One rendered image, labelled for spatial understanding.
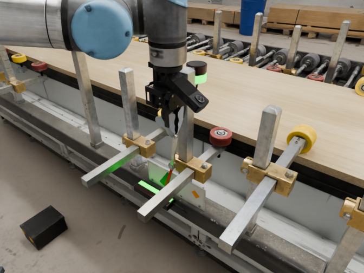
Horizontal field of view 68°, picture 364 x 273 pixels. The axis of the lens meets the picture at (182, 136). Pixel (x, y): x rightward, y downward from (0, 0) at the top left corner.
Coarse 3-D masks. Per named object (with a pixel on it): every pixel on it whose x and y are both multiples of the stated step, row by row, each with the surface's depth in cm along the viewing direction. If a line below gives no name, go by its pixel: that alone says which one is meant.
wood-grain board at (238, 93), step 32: (64, 64) 159; (96, 64) 159; (128, 64) 159; (224, 64) 159; (224, 96) 122; (256, 96) 122; (288, 96) 122; (320, 96) 122; (352, 96) 122; (256, 128) 99; (288, 128) 99; (320, 128) 99; (352, 128) 99; (320, 160) 84; (352, 160) 84
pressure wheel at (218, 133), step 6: (210, 132) 96; (216, 132) 96; (222, 132) 95; (228, 132) 96; (210, 138) 96; (216, 138) 93; (222, 138) 93; (228, 138) 93; (216, 144) 94; (222, 144) 94; (228, 144) 95
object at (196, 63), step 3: (189, 63) 75; (192, 63) 75; (195, 63) 75; (198, 63) 75; (201, 63) 75; (204, 63) 75; (192, 66) 74; (195, 66) 73; (198, 66) 73; (201, 66) 74; (195, 75) 75; (198, 75) 75; (195, 84) 76
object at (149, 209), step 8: (208, 152) 94; (216, 152) 95; (208, 160) 92; (184, 176) 84; (192, 176) 86; (168, 184) 80; (176, 184) 80; (184, 184) 83; (160, 192) 78; (168, 192) 78; (176, 192) 81; (152, 200) 75; (160, 200) 75; (168, 200) 78; (144, 208) 73; (152, 208) 73; (160, 208) 76; (144, 216) 71; (152, 216) 74
